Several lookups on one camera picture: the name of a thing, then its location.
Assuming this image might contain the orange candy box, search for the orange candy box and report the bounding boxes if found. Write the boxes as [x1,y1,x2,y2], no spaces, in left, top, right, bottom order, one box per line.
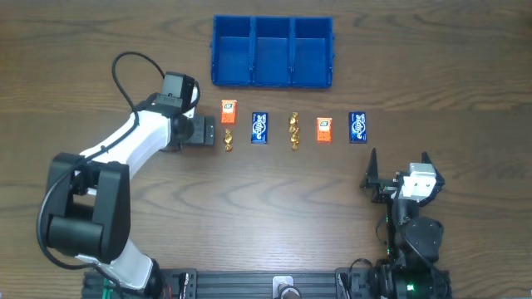
[316,116,334,145]
[219,99,239,125]

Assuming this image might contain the blue tray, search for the blue tray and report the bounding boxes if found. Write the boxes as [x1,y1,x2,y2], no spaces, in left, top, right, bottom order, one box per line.
[210,14,335,90]

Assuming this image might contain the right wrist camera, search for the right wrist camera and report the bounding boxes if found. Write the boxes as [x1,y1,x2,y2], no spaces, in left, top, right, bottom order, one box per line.
[399,162,438,199]

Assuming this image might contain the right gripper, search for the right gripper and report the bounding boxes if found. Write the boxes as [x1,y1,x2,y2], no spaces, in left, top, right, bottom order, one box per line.
[359,147,446,204]

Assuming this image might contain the blue candy pack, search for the blue candy pack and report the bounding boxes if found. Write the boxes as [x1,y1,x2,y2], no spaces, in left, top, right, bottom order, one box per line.
[250,111,269,145]
[347,110,368,145]

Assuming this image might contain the mounting rail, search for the mounting rail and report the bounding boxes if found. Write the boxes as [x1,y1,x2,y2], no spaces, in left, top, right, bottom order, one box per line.
[81,267,454,299]

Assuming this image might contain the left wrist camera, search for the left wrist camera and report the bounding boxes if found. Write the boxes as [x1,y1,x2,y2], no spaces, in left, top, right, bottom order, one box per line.
[160,71,196,103]

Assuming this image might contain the black cable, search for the black cable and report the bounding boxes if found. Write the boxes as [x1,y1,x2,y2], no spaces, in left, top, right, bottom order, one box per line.
[347,213,394,292]
[35,51,201,275]

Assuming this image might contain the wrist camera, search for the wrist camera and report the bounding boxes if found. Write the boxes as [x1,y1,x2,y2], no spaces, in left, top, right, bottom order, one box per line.
[160,71,196,103]
[399,162,438,199]

